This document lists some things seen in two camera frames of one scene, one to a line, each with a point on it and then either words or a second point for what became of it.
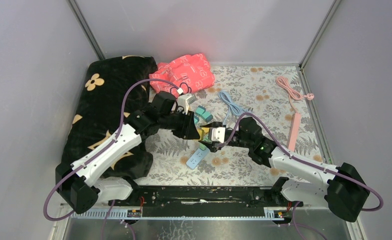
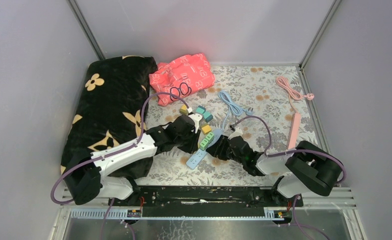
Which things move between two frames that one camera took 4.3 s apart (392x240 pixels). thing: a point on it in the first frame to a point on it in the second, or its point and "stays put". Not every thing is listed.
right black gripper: (210, 146) to (217, 149)
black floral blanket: (114, 90) stays put
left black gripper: (188, 130) to (193, 147)
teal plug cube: (200, 110) stays put
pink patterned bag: (192, 73) stays put
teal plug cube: (207, 116) stays put
